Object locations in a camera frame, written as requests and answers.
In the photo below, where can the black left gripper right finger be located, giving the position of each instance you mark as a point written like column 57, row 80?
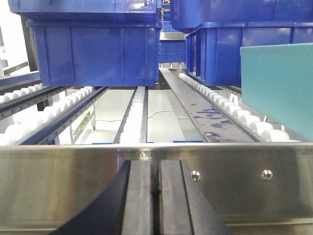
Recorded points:
column 183, row 208

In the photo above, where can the white roller track centre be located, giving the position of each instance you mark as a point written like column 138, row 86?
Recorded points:
column 133, row 127

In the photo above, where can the stainless steel shelf front rail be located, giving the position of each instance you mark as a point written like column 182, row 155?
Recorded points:
column 42, row 187

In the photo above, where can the blue plastic bin left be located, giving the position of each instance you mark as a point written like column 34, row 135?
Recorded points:
column 96, row 53

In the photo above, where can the white roller track right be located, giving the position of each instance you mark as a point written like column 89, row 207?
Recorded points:
column 229, row 104

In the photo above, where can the blue plastic bin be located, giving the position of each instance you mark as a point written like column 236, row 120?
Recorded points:
column 96, row 53
column 213, row 49

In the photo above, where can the blue stacked bin upper right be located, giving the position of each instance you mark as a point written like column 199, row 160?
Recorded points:
column 188, row 14

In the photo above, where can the white roller track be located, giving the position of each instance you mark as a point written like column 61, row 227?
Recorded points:
column 133, row 127
column 19, row 94
column 22, row 123
column 229, row 104

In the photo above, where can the rail screw left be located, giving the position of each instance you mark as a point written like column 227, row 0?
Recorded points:
column 195, row 175

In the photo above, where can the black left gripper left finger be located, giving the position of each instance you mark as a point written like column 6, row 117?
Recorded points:
column 123, row 208

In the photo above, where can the blue stacked bin upper left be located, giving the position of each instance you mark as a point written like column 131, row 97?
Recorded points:
column 99, row 10

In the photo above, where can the blue stacked bin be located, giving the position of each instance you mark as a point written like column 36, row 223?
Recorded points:
column 99, row 10
column 188, row 14

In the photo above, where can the rail screw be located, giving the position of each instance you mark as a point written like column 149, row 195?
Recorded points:
column 195, row 175
column 267, row 174

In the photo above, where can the teal plastic bin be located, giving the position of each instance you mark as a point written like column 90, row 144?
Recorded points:
column 277, row 81

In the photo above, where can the blue plastic bin right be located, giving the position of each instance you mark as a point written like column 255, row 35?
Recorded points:
column 213, row 49

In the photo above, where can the white roller track far left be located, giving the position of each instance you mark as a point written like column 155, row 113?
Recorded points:
column 19, row 94

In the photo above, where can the rail screw right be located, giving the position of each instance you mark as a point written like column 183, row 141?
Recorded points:
column 267, row 174

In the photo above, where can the dark flat guide rail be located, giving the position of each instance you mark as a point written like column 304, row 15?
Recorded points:
column 212, row 122

